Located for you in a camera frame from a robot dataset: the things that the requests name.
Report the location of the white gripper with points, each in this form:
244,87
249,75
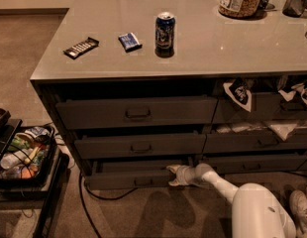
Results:
185,176

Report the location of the grey drawer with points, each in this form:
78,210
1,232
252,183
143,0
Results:
134,112
140,145
265,106
255,163
122,175
235,143

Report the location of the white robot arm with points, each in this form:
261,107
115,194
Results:
256,213

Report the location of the white plastic bag in drawer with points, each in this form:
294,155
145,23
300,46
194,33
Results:
281,128

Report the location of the grey counter cabinet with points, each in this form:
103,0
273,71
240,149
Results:
134,86

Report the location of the black white chip bag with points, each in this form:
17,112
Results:
238,91

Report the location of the white sneaker left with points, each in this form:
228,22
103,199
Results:
298,207

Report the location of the blue snack packet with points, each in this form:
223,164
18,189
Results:
129,42

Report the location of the black bin of items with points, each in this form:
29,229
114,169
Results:
26,155

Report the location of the blue drink can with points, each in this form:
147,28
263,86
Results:
164,31

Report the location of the dark striped snack bar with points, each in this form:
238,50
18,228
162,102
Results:
81,48

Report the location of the black cart frame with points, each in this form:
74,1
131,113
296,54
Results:
27,211

